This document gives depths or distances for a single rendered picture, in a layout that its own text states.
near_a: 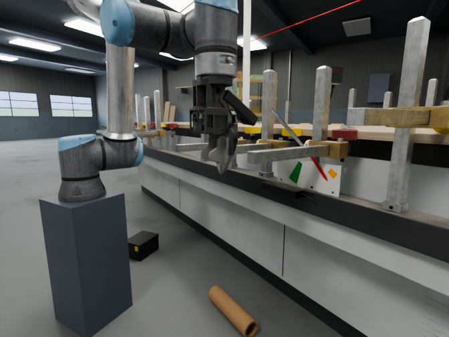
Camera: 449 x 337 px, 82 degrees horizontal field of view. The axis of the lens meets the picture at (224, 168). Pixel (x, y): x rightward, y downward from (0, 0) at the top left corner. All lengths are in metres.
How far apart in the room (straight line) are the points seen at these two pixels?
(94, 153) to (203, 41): 0.81
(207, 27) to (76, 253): 0.99
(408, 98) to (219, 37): 0.49
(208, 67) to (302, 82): 9.60
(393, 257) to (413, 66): 0.50
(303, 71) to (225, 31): 9.63
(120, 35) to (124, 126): 0.67
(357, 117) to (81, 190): 1.07
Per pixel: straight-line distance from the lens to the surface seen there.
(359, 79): 9.85
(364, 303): 1.27
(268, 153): 0.68
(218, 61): 0.56
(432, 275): 0.87
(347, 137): 0.94
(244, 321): 1.31
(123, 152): 1.26
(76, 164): 1.24
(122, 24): 0.61
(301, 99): 10.07
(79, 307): 1.40
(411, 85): 0.80
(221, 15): 0.58
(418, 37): 0.81
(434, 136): 0.94
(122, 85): 1.20
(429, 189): 1.02
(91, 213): 1.23
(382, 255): 0.90
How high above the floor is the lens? 0.94
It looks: 11 degrees down
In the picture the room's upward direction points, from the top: straight up
